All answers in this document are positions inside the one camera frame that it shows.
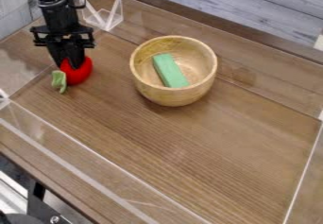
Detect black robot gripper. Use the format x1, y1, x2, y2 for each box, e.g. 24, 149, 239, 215
31, 0, 95, 69

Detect red plush strawberry toy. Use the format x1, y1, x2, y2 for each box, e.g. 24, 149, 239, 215
52, 57, 92, 94

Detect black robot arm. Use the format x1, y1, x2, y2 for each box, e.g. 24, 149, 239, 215
31, 0, 95, 69

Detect green rectangular block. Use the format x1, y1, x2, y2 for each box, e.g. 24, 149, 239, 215
152, 54, 190, 88

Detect light wooden bowl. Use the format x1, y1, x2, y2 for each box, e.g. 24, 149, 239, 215
130, 35, 219, 107

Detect clear acrylic corner bracket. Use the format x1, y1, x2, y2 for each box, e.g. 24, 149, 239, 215
76, 0, 124, 31

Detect clear acrylic tray wall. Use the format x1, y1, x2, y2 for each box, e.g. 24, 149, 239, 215
0, 95, 211, 224

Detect black table leg bracket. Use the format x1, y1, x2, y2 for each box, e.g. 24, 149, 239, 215
27, 181, 72, 224

